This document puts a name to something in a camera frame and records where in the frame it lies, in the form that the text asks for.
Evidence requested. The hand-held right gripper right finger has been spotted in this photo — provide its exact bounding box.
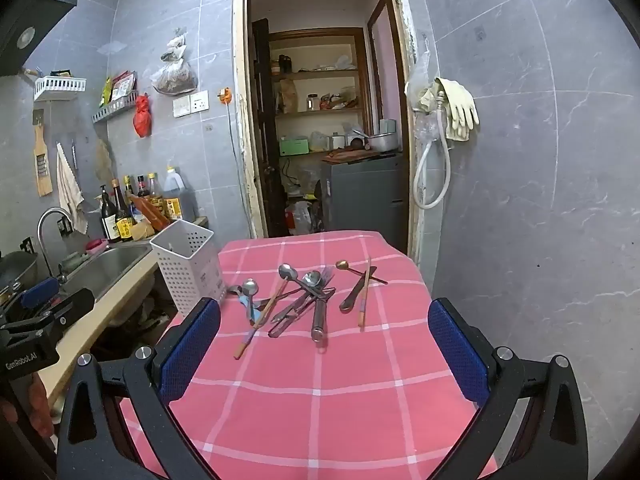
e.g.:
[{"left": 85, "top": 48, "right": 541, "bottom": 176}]
[{"left": 427, "top": 297, "right": 590, "bottom": 480}]

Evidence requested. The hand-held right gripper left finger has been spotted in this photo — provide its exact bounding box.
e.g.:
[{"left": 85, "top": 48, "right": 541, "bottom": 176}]
[{"left": 56, "top": 297, "right": 223, "bottom": 480}]

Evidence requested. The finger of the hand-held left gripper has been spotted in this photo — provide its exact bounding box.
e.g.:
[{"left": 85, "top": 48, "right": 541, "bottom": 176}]
[
  {"left": 5, "top": 276, "right": 61, "bottom": 312},
  {"left": 30, "top": 287, "right": 96, "bottom": 336}
]

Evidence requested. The wooden chopstick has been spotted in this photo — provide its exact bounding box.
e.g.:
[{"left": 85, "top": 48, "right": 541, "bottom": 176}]
[
  {"left": 357, "top": 257, "right": 373, "bottom": 330},
  {"left": 233, "top": 280, "right": 291, "bottom": 361}
]

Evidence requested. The blue handled steel spoon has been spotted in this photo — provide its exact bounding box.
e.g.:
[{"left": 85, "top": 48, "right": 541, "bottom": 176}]
[{"left": 240, "top": 278, "right": 261, "bottom": 326}]

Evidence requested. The white perforated utensil holder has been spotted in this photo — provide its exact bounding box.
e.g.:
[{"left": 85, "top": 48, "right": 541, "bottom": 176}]
[{"left": 149, "top": 218, "right": 227, "bottom": 317}]

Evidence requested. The thick steel utensil handle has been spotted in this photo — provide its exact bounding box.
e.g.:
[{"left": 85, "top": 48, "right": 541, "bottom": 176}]
[{"left": 311, "top": 287, "right": 329, "bottom": 343}]

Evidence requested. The small gold spoon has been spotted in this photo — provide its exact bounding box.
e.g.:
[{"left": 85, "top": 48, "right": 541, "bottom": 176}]
[{"left": 335, "top": 259, "right": 389, "bottom": 286}]

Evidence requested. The person's left hand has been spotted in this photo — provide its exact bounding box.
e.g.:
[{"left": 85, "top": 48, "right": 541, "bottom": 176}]
[{"left": 27, "top": 374, "right": 55, "bottom": 438}]

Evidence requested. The steel sink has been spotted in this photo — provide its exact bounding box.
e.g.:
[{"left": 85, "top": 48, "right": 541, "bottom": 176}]
[{"left": 60, "top": 242, "right": 153, "bottom": 302}]

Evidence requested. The steel faucet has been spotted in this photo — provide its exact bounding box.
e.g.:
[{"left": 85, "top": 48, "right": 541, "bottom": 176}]
[{"left": 37, "top": 207, "right": 73, "bottom": 283}]

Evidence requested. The black pump bottle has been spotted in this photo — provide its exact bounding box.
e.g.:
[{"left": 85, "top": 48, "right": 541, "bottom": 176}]
[{"left": 100, "top": 185, "right": 123, "bottom": 243}]

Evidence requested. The yellow label soy sauce bottle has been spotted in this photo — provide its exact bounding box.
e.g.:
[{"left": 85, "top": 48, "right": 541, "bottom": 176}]
[{"left": 112, "top": 179, "right": 136, "bottom": 242}]

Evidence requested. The beige towel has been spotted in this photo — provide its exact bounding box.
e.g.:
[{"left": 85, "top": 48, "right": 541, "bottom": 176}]
[{"left": 55, "top": 142, "right": 88, "bottom": 235}]

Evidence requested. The wooden grater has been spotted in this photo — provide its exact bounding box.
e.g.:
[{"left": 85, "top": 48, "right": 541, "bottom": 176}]
[{"left": 32, "top": 110, "right": 53, "bottom": 197}]

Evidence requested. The orange brown packet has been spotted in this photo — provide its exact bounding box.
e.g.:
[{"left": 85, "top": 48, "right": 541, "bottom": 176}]
[{"left": 131, "top": 195, "right": 171, "bottom": 232}]

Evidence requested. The pink checked tablecloth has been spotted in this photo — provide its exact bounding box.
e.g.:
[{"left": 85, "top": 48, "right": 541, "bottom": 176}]
[{"left": 120, "top": 230, "right": 501, "bottom": 480}]

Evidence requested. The grey refrigerator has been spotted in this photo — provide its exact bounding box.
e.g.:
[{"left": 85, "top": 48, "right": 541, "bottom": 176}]
[{"left": 320, "top": 152, "right": 408, "bottom": 251}]

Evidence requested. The red plastic bag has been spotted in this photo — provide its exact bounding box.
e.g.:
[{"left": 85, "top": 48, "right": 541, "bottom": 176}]
[{"left": 133, "top": 93, "right": 152, "bottom": 138}]

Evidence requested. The red snack packet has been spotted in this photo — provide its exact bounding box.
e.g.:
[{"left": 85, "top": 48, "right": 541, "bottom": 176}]
[{"left": 111, "top": 72, "right": 137, "bottom": 103}]

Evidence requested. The metal pot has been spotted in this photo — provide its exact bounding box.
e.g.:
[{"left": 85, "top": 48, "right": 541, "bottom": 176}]
[{"left": 367, "top": 130, "right": 399, "bottom": 154}]

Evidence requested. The wooden cutting board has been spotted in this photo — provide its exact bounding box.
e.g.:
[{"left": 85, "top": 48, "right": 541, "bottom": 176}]
[{"left": 322, "top": 149, "right": 381, "bottom": 164}]

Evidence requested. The clear plastic bag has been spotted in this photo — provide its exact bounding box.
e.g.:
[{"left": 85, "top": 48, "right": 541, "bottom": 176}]
[{"left": 405, "top": 80, "right": 446, "bottom": 156}]

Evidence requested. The dark wooden door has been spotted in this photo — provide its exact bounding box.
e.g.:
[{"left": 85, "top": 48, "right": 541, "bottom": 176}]
[{"left": 251, "top": 17, "right": 288, "bottom": 238}]

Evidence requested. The cream rubber glove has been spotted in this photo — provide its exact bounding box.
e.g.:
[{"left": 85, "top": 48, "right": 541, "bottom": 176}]
[{"left": 432, "top": 77, "right": 480, "bottom": 142}]

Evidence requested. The clear bag of dried goods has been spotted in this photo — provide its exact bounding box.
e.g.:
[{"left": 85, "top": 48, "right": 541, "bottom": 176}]
[{"left": 151, "top": 30, "right": 198, "bottom": 96}]

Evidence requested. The wooden shelf unit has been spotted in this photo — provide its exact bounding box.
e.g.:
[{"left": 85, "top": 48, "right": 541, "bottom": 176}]
[{"left": 267, "top": 27, "right": 373, "bottom": 157}]

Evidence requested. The black range hood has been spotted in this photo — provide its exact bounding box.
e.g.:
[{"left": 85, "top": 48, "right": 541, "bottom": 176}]
[{"left": 0, "top": 0, "right": 108, "bottom": 78}]

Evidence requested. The white hose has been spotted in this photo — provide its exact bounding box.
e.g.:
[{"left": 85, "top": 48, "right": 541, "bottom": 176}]
[{"left": 412, "top": 92, "right": 452, "bottom": 210}]

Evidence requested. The grey metal wall shelf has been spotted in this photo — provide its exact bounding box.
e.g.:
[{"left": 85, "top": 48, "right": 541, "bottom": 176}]
[{"left": 91, "top": 91, "right": 139, "bottom": 123}]

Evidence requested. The white power cable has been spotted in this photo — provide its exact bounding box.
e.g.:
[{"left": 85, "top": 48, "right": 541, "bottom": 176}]
[{"left": 227, "top": 104, "right": 249, "bottom": 241}]

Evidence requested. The white wall basket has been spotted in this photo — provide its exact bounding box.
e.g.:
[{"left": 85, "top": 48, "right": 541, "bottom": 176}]
[{"left": 33, "top": 75, "right": 87, "bottom": 102}]

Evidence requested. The worn door frame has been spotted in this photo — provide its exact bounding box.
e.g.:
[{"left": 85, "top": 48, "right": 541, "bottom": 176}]
[{"left": 232, "top": 0, "right": 426, "bottom": 261}]

